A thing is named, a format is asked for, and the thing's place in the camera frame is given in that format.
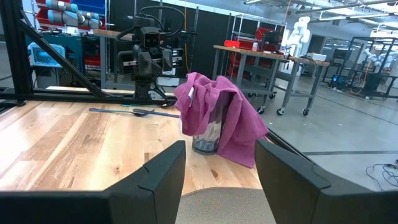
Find black aluminium table frame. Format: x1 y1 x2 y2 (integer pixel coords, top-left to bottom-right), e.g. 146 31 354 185
0 0 315 162

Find black workcell frame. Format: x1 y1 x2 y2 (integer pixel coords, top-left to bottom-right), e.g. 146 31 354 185
323 36 398 100

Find clear faceted glass tumbler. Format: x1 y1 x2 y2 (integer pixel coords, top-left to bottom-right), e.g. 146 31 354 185
192 90 234 156

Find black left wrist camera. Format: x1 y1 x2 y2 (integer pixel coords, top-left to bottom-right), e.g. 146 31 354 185
139 26 162 49

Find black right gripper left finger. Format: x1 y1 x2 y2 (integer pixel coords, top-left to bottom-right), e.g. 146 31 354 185
0 140 187 224

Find red and blue bin shelf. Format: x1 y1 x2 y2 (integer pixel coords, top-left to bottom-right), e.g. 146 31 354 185
32 0 108 32

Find light blue bench instrument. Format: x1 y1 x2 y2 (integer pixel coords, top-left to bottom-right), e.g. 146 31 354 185
27 42 67 68

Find iridescent blue fork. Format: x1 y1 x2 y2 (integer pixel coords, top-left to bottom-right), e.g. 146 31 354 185
89 107 156 118

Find red bins on workbench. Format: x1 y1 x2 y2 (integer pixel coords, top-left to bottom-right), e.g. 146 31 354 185
223 27 284 78

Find round beige woven placemat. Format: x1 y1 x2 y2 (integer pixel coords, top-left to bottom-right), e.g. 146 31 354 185
175 186 277 224

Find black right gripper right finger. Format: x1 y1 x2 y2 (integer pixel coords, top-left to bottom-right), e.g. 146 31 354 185
254 139 398 224

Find thin black floor cable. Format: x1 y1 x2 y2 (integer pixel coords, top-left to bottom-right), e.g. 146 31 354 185
366 159 398 191

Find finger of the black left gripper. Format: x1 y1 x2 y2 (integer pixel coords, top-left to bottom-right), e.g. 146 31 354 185
161 49 174 73
136 51 154 78

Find grey wooden top workbench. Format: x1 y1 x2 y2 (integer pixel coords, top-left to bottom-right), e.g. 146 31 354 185
92 29 137 91

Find purple cloth napkin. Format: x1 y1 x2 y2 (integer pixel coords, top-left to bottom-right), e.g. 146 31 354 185
173 72 270 169

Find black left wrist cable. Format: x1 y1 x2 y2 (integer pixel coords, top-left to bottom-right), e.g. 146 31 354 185
116 4 186 41

